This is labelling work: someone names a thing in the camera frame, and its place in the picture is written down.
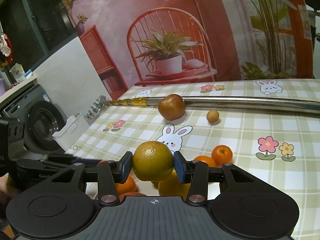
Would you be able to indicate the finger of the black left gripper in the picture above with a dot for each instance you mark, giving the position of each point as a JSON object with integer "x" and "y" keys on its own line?
{"x": 63, "y": 158}
{"x": 30, "y": 172}

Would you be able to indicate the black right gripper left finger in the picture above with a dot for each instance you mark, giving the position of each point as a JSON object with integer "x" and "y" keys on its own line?
{"x": 106, "y": 173}

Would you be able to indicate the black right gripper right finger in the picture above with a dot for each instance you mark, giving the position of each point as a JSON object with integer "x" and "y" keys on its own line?
{"x": 198, "y": 175}

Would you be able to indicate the orange tangerine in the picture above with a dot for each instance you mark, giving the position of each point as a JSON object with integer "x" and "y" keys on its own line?
{"x": 222, "y": 154}
{"x": 206, "y": 159}
{"x": 128, "y": 186}

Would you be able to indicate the yellow-green round fruit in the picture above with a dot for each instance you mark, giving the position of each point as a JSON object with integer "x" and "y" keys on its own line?
{"x": 152, "y": 161}

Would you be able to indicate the small tan longan fruit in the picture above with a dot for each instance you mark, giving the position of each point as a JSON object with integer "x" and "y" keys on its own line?
{"x": 212, "y": 116}

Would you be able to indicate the left hand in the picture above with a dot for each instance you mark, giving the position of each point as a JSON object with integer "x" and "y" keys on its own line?
{"x": 7, "y": 192}

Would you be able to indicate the yellow lemon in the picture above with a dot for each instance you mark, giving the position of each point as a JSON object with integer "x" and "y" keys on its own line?
{"x": 173, "y": 187}

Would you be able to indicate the orange tangerine on table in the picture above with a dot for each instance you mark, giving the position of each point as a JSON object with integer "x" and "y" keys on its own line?
{"x": 222, "y": 154}

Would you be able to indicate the grey washing machine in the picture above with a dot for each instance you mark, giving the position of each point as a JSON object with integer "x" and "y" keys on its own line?
{"x": 41, "y": 117}

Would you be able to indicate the white plastic box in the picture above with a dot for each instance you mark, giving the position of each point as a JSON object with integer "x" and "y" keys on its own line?
{"x": 75, "y": 126}

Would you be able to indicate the long metal pole gold band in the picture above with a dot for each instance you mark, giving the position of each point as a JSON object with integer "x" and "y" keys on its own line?
{"x": 303, "y": 107}

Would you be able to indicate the white cup on shelf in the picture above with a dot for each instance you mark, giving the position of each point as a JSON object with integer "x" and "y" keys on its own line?
{"x": 18, "y": 72}

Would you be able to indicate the red-brown apple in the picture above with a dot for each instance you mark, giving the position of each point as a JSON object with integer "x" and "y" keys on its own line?
{"x": 172, "y": 107}

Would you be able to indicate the checkered bunny tablecloth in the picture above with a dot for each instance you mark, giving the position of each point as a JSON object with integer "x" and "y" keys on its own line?
{"x": 280, "y": 149}

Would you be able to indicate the printed chair plant backdrop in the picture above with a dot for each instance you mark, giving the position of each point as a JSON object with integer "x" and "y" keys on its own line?
{"x": 161, "y": 42}

